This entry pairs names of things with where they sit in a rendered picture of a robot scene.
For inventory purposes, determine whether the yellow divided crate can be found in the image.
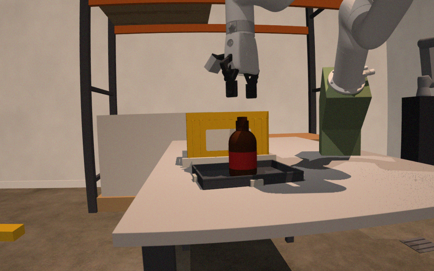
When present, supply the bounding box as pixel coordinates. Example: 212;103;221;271
186;111;269;158

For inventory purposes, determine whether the brown glass bottle with red label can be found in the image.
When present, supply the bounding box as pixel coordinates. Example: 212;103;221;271
229;117;257;176

